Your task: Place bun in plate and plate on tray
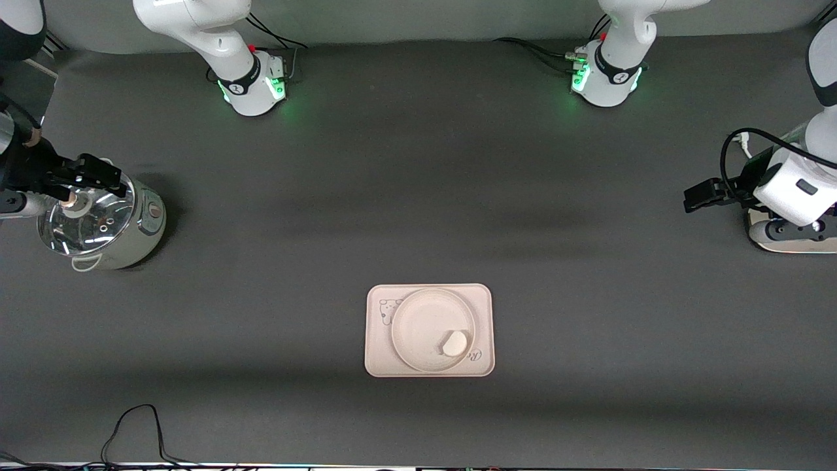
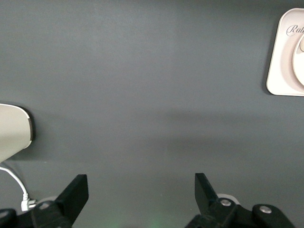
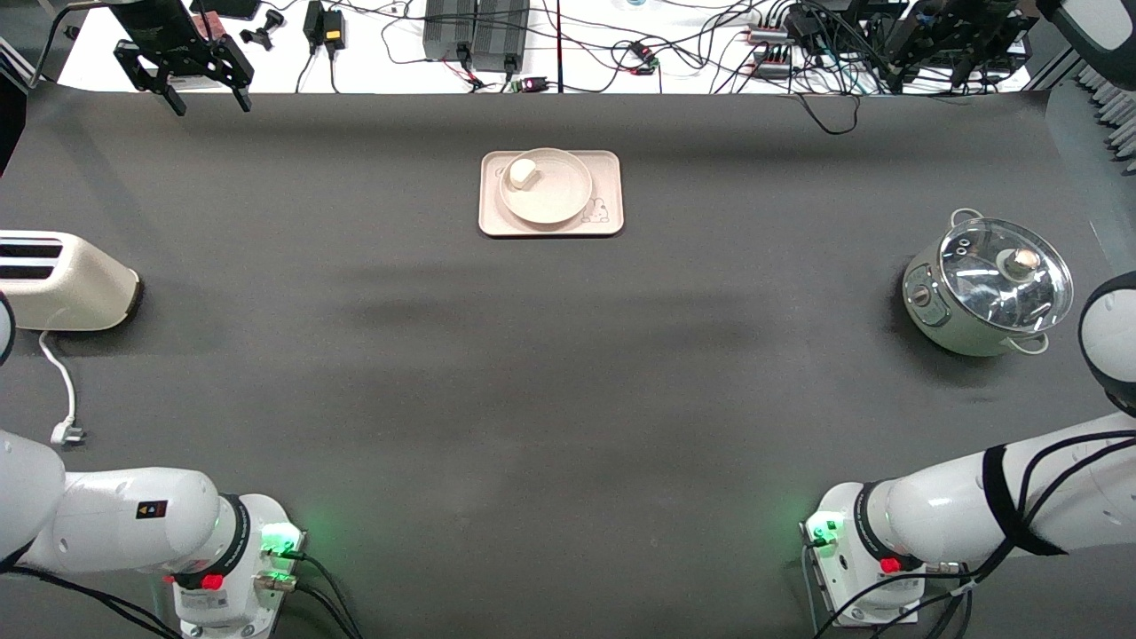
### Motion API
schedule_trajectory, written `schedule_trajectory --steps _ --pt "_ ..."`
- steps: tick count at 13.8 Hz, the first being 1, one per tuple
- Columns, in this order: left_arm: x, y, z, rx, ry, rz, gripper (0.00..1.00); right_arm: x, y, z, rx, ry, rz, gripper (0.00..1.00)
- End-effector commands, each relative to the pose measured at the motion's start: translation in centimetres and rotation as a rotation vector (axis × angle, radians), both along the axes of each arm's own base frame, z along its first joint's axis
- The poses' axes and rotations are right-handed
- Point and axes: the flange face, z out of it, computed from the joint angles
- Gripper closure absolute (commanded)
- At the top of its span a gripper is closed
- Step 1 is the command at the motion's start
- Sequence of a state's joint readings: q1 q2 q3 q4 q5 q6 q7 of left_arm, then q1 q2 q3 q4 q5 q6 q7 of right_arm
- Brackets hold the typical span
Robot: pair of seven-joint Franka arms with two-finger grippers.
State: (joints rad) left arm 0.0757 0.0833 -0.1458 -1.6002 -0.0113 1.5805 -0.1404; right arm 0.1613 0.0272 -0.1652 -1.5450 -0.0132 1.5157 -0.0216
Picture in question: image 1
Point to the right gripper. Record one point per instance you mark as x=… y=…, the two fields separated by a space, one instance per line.
x=34 y=169

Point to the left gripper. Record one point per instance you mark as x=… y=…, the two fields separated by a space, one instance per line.
x=734 y=190

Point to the white steamed bun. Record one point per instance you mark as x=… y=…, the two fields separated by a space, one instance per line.
x=452 y=343

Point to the round beige plate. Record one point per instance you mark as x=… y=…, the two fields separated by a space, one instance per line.
x=422 y=327

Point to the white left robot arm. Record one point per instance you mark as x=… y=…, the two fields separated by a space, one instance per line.
x=618 y=72

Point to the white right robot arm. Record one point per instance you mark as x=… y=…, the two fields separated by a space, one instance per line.
x=229 y=59

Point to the beige rectangular rabbit tray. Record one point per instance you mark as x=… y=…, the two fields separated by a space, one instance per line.
x=379 y=356

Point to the glass pot lid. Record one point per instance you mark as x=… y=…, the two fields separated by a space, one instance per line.
x=98 y=229

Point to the pale green electric pot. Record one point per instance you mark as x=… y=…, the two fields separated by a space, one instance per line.
x=147 y=229

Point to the cream toaster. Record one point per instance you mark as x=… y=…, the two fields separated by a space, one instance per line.
x=785 y=248

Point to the aluminium frame rail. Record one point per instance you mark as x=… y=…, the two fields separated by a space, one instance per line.
x=53 y=44

